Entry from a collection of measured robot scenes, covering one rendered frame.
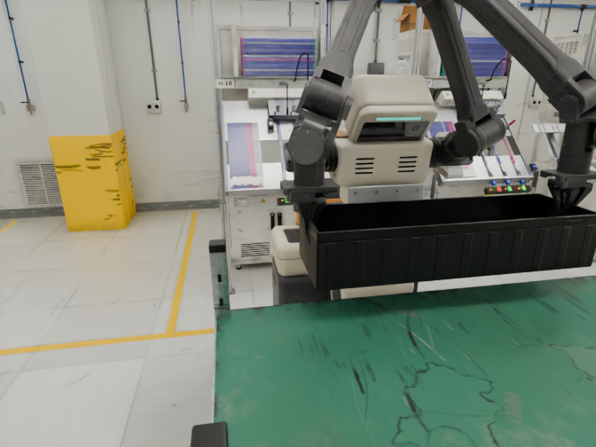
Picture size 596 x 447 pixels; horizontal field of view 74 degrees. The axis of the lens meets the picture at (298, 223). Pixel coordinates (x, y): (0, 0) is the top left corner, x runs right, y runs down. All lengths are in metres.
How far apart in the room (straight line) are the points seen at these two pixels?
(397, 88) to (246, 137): 1.74
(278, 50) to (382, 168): 1.89
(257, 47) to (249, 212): 1.11
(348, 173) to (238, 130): 1.71
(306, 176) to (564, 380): 0.51
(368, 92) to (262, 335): 0.64
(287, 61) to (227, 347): 2.39
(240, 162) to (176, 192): 2.05
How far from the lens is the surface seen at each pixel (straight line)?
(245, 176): 2.54
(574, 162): 0.98
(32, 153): 4.83
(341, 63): 0.74
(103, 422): 2.06
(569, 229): 0.93
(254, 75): 2.86
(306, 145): 0.63
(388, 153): 1.11
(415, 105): 1.08
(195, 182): 4.51
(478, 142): 1.10
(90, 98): 4.02
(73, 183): 4.19
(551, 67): 0.95
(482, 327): 0.82
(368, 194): 1.10
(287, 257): 1.43
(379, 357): 0.69
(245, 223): 2.89
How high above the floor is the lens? 1.38
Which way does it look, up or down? 20 degrees down
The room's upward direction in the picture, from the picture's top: straight up
